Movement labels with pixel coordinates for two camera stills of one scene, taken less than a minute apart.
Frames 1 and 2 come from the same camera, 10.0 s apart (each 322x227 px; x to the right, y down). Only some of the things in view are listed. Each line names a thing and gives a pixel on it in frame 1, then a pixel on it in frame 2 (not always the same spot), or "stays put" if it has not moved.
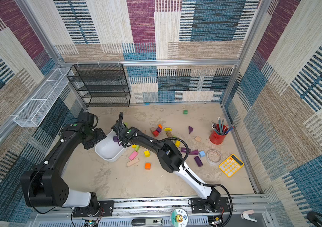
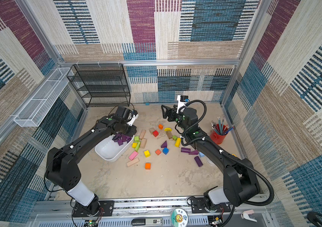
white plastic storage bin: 108,150 stays put
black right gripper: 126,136 -> 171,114
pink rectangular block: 133,155 stays put
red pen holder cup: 218,134 stays put
